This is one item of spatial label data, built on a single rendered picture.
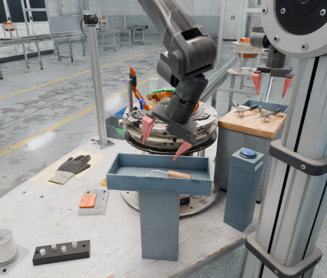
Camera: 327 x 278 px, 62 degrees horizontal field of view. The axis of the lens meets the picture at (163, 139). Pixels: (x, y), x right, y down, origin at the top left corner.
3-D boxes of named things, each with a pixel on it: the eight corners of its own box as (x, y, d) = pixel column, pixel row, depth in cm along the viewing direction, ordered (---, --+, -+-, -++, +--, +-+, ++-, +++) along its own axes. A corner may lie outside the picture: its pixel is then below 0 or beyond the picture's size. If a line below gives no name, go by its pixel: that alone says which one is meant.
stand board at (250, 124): (236, 110, 111) (237, 105, 110) (285, 120, 102) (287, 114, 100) (216, 126, 96) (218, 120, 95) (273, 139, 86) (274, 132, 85)
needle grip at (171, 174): (170, 171, 71) (192, 176, 69) (167, 177, 70) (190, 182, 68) (169, 169, 70) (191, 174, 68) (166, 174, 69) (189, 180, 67)
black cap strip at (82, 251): (37, 251, 79) (36, 246, 78) (90, 244, 81) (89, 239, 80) (33, 266, 75) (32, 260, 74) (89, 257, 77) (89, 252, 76)
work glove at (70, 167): (77, 153, 132) (76, 149, 131) (101, 159, 128) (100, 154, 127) (39, 179, 112) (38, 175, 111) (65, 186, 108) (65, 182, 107)
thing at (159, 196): (114, 260, 76) (105, 174, 64) (123, 231, 86) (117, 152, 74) (204, 268, 74) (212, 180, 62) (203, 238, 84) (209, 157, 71)
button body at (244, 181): (223, 222, 90) (231, 155, 79) (233, 211, 94) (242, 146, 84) (242, 233, 86) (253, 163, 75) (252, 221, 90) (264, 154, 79)
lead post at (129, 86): (127, 115, 91) (125, 80, 86) (132, 113, 93) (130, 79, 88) (131, 116, 90) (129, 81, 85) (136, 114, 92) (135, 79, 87)
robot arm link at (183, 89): (198, 75, 53) (216, 79, 57) (177, 60, 57) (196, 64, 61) (182, 106, 56) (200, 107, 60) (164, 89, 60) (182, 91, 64)
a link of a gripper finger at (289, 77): (269, 93, 97) (274, 66, 93) (291, 96, 93) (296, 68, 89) (265, 98, 92) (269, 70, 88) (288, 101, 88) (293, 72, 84)
